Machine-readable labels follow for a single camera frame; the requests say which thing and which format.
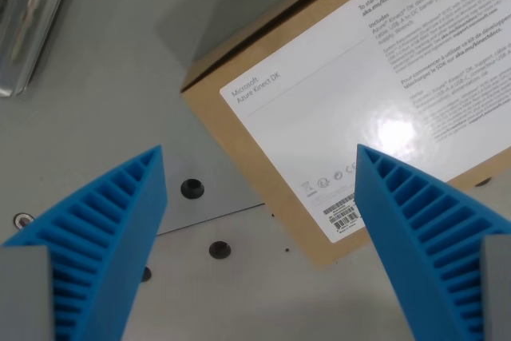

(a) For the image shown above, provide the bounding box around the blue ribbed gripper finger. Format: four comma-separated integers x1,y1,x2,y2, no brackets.
353,144,511,341
0,144,168,341

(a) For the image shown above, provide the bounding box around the silver table screw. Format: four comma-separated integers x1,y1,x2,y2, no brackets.
13,212,33,231

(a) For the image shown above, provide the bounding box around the brown cardboard Azure Kinect box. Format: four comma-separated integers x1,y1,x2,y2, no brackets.
180,0,511,268

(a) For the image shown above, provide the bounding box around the clear plastic case orange label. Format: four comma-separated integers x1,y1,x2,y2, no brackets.
0,0,81,97

